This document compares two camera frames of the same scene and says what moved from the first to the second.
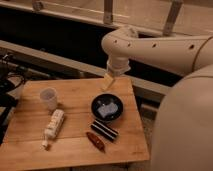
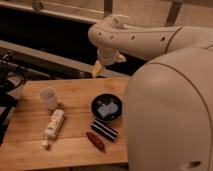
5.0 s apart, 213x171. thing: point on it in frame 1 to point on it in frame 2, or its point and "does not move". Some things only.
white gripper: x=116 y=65 to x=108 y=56
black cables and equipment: x=11 y=76 does not move
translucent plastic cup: x=49 y=95 does not move
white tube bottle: x=53 y=126 does not move
